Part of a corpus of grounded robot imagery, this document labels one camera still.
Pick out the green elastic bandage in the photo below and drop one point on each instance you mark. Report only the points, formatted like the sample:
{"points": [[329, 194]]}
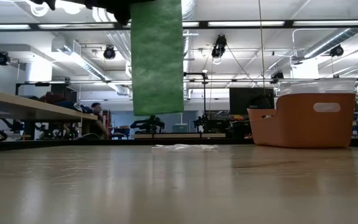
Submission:
{"points": [[157, 62]]}

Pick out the orange plastic bin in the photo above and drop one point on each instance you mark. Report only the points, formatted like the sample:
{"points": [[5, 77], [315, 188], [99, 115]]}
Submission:
{"points": [[291, 124]]}

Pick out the black ceiling camera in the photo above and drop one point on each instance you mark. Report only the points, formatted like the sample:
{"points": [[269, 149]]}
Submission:
{"points": [[220, 45]]}

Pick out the wooden workbench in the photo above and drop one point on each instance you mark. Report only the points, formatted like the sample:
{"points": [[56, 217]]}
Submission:
{"points": [[26, 107]]}

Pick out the long wooden table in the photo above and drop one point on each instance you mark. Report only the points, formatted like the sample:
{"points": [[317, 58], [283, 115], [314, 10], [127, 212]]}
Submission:
{"points": [[179, 136]]}

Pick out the person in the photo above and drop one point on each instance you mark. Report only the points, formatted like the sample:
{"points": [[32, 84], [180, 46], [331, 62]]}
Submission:
{"points": [[97, 109]]}

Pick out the teal box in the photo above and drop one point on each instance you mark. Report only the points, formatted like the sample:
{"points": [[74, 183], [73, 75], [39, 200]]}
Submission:
{"points": [[180, 128]]}

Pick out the thin black station frame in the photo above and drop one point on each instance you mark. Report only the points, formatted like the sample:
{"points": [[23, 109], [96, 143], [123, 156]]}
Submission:
{"points": [[204, 93], [42, 84]]}

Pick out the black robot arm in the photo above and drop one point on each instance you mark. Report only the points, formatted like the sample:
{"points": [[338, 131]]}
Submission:
{"points": [[148, 124], [207, 123]]}

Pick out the dark clothes pile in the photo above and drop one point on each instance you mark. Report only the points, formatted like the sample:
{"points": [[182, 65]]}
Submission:
{"points": [[53, 98]]}

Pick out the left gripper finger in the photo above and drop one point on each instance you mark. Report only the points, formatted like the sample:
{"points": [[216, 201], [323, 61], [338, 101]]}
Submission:
{"points": [[123, 15], [117, 3]]}

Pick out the large black screen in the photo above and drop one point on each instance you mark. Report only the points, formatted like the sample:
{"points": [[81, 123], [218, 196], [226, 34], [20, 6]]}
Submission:
{"points": [[244, 99]]}

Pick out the black frame beam with lights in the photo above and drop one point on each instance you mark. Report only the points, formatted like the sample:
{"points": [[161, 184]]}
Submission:
{"points": [[287, 23]]}

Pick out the black ceiling spotlight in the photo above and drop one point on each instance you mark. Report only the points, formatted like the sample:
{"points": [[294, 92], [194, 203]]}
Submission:
{"points": [[109, 53], [3, 59], [278, 75], [337, 50]]}

